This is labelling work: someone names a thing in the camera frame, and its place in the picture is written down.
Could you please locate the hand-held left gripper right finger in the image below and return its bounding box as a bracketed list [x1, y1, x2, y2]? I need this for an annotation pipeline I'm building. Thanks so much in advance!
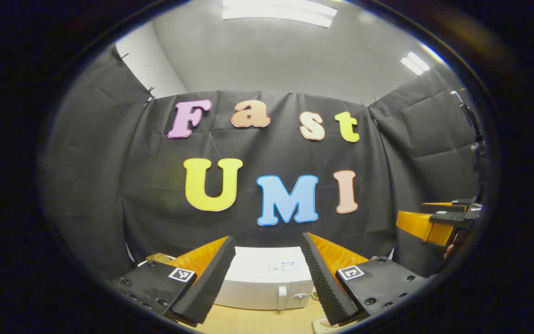
[300, 232, 428, 326]

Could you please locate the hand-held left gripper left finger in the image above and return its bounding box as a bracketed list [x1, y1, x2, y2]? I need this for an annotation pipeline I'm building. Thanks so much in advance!
[109, 235, 236, 327]

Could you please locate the white microwave oven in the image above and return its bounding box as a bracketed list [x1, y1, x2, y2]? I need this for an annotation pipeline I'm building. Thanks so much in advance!
[214, 246, 317, 311]

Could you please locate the cream dotted square plate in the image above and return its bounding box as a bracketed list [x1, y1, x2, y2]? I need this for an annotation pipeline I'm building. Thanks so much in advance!
[312, 316, 343, 334]

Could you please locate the black backdrop cloth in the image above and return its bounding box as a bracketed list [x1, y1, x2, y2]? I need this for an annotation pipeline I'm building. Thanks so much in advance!
[40, 44, 486, 280]

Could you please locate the small ceiling light panel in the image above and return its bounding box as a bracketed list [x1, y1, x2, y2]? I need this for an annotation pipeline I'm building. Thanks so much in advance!
[400, 51, 431, 76]

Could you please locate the large ceiling light panel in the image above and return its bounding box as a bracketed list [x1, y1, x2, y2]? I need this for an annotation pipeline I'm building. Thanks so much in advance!
[222, 0, 338, 28]

